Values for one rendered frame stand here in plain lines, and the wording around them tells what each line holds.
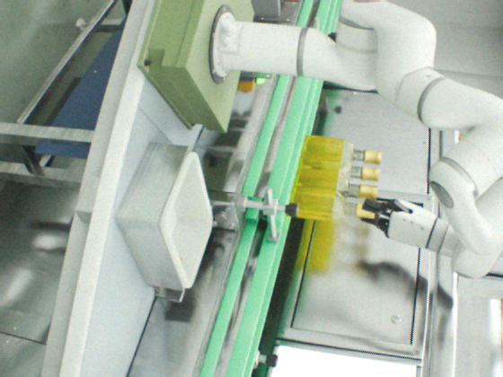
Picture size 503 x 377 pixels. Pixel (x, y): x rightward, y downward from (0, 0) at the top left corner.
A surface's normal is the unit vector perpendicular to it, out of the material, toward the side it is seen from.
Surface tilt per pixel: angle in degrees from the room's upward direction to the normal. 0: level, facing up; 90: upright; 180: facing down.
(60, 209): 90
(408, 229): 107
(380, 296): 90
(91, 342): 0
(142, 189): 90
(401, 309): 90
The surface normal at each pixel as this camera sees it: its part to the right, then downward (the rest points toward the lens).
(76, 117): -0.08, -0.63
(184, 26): -0.18, -0.25
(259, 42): -0.22, 0.05
